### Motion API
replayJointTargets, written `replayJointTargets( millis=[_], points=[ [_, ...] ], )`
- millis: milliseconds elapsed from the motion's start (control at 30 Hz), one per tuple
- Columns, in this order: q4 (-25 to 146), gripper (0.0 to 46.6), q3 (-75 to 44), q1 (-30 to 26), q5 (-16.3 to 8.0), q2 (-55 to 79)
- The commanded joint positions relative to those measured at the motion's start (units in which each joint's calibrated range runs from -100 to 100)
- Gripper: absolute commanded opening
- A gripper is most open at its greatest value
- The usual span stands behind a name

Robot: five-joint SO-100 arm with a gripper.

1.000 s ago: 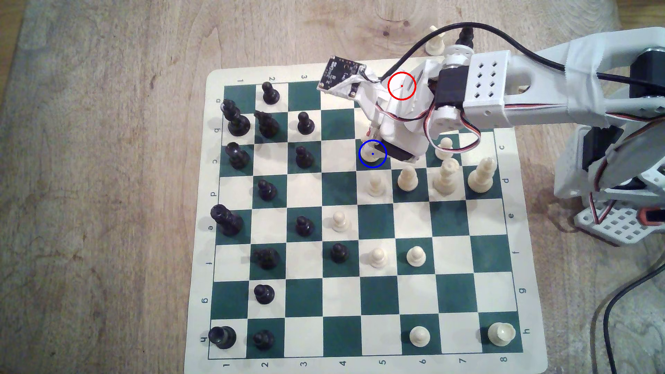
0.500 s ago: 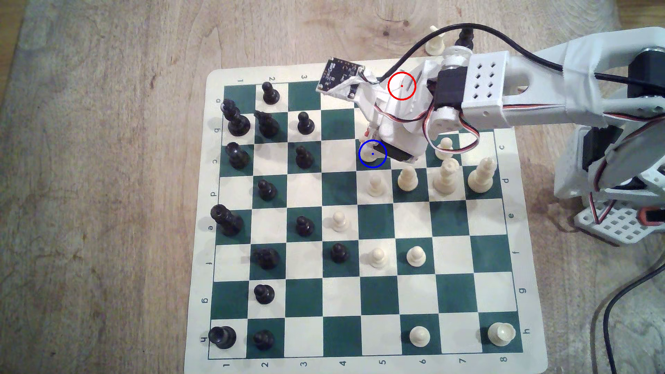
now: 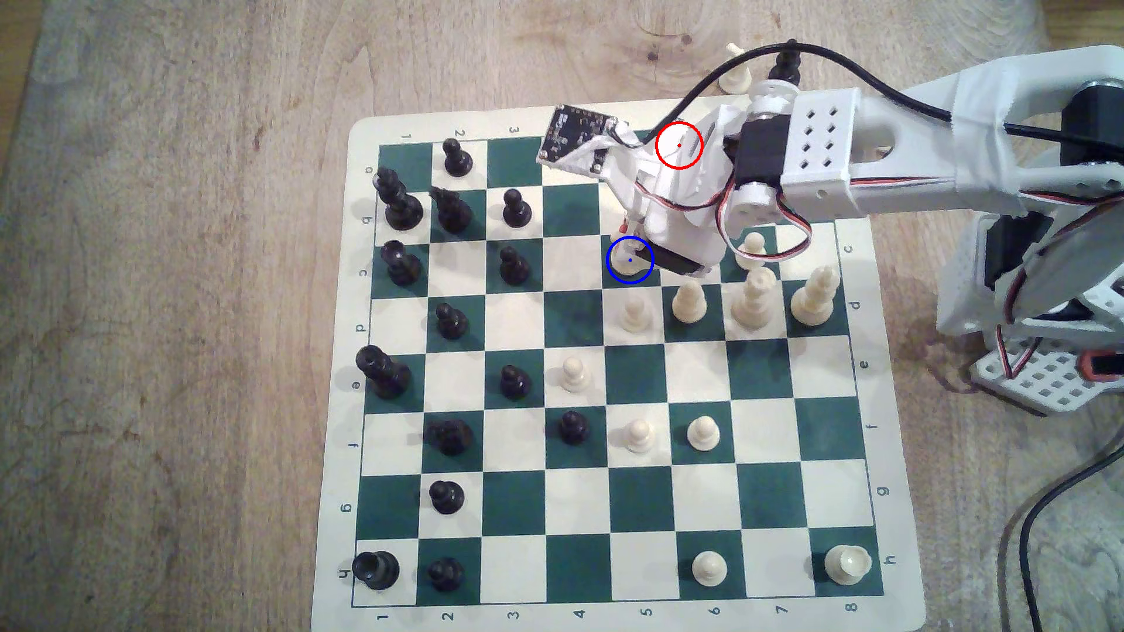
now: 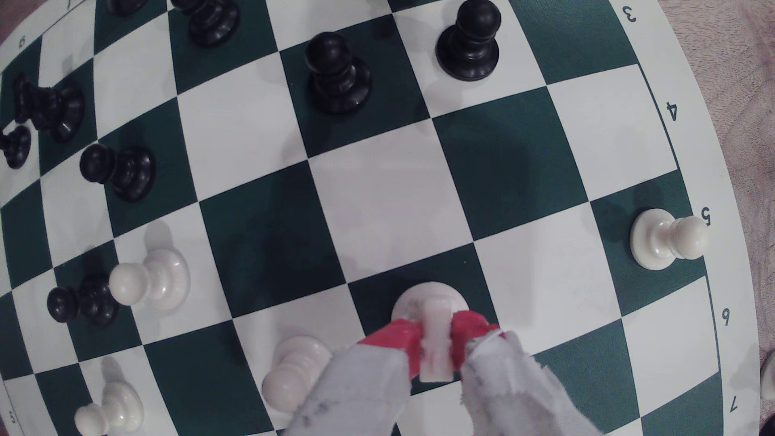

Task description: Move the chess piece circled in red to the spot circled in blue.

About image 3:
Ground black chess rook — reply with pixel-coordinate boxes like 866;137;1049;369
352;550;400;591

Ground black power cable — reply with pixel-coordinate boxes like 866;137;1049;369
1019;448;1124;632

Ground red white servo wires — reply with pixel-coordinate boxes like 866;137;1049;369
713;171;958;265

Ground black camera cable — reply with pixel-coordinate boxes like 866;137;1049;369
652;42;1124;163

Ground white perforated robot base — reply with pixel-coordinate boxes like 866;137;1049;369
969;345;1124;415

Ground white chess knight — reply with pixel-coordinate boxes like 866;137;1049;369
718;42;752;95

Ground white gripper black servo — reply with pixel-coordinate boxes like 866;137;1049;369
613;107;746;280

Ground black chess knight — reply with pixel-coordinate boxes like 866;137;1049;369
434;418;474;456
430;187;474;235

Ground white chess king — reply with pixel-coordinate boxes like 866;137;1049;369
790;266;839;328

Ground black camera circuit board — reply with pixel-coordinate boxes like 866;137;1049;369
537;104;621;170

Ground white chess queen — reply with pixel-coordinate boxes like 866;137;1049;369
731;267;778;332

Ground green white chess board mat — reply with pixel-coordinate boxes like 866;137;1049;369
311;112;927;632

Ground white chess rook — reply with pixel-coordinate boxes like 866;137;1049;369
825;544;875;588

